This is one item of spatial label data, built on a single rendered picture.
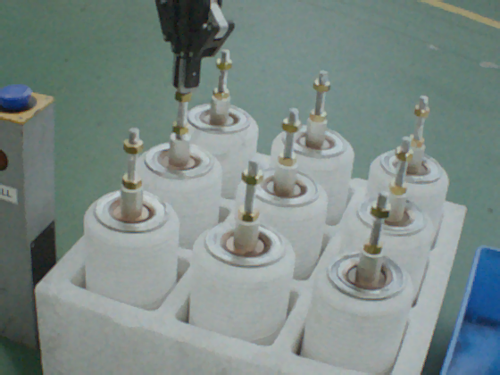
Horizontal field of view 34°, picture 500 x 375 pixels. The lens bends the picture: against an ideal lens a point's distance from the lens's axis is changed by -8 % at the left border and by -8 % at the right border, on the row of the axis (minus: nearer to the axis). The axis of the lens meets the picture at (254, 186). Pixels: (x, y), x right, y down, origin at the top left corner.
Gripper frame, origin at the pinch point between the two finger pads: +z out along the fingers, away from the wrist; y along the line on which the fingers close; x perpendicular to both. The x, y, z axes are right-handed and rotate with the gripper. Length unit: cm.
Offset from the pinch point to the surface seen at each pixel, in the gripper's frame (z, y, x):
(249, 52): 36, -78, 64
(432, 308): 17.5, 26.8, 15.1
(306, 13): 36, -98, 95
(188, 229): 16.0, 4.6, -1.1
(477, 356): 35, 23, 33
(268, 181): 10.4, 7.7, 6.3
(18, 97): 2.8, -7.4, -16.5
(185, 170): 10.2, 2.3, -0.6
